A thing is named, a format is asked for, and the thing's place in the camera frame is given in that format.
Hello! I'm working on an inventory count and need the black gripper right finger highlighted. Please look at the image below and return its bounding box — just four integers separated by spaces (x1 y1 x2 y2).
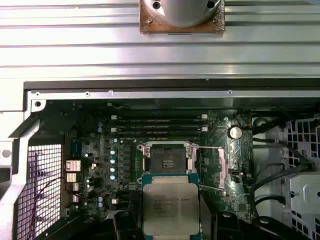
199 197 245 240

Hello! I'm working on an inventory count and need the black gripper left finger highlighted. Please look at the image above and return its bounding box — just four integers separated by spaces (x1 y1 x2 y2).
112 210 144 240

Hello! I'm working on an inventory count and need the silver CPU chip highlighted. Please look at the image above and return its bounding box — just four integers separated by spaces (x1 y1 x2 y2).
140 174 201 237

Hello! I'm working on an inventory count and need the metal socket cover frame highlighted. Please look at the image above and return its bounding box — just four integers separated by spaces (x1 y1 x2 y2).
186 145 230 193

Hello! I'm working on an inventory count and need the thin wire locking lever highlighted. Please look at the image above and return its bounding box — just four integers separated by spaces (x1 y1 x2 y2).
141 144 149 176

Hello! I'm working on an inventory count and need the CPU socket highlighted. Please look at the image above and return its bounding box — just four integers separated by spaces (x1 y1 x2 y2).
136 140 199 177

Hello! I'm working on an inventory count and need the green motherboard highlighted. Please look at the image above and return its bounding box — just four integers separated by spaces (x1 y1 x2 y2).
44 99 260 226

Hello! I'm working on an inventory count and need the perforated metal drive cage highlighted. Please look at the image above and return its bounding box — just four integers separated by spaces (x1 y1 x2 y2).
284 117 320 240

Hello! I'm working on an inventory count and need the silver coin cell battery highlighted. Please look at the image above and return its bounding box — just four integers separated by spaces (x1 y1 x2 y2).
227 124 243 140

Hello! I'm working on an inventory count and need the black PC case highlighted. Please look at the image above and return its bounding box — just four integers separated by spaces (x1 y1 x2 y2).
0 80 320 240

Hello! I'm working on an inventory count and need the thick black cable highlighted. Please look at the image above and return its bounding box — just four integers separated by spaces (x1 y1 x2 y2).
253 195 287 209
251 134 316 173

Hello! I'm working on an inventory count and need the thin red black wire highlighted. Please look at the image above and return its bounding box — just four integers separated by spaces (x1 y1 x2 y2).
31 176 85 238

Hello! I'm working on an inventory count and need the rusty brown base plate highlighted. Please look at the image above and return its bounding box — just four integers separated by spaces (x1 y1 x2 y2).
139 0 226 35

